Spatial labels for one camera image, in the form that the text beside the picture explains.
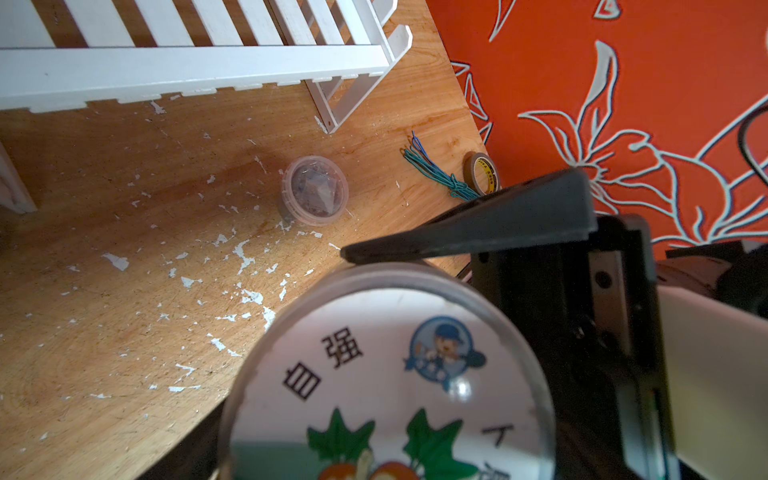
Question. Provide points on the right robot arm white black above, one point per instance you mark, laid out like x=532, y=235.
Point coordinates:
x=713, y=309

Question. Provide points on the small clear cup back right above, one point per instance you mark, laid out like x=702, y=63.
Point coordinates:
x=314, y=192

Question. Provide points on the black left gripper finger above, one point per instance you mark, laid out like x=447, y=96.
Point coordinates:
x=553, y=209

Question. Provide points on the seed jar radish lid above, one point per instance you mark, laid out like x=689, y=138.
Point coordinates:
x=389, y=371

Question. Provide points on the white slatted two-tier shelf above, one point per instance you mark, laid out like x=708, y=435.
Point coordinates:
x=339, y=49

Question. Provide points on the green cable tie bundle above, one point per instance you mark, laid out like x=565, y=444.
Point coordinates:
x=416, y=155

